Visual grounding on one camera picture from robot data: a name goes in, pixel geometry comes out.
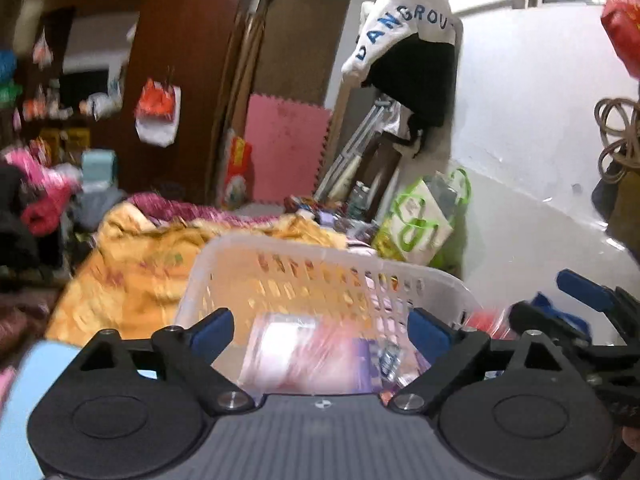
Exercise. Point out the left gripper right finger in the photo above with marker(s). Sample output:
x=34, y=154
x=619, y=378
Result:
x=453, y=354

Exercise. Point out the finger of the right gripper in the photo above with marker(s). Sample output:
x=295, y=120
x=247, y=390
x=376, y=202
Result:
x=525, y=319
x=585, y=289

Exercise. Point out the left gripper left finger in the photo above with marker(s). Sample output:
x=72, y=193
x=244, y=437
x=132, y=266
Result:
x=188, y=355

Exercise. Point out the blue shopping bag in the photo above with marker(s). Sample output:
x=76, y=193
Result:
x=543, y=303

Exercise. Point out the yellow patterned blanket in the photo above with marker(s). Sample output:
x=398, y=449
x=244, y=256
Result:
x=135, y=277

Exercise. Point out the brown hanging bag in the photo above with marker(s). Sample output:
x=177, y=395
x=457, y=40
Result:
x=618, y=206

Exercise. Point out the white plastic laundry basket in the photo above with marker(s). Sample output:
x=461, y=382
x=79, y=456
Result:
x=252, y=275

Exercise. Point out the green and white tote bag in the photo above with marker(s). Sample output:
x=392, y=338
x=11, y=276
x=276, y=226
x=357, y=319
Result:
x=425, y=223

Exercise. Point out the teal storage box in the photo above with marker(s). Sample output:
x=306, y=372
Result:
x=99, y=170

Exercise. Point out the pink foam mat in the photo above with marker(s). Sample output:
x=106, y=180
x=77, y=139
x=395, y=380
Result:
x=287, y=139

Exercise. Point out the red and white plastic bag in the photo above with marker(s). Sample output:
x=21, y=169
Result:
x=157, y=114

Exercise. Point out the white hoodie blue letters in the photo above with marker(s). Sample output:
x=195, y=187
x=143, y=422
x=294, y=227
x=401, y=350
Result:
x=406, y=49

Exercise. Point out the dark red wooden wardrobe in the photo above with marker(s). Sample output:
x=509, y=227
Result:
x=189, y=43

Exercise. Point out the brown wooden board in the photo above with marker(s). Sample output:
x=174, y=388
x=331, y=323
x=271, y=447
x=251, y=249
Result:
x=298, y=49

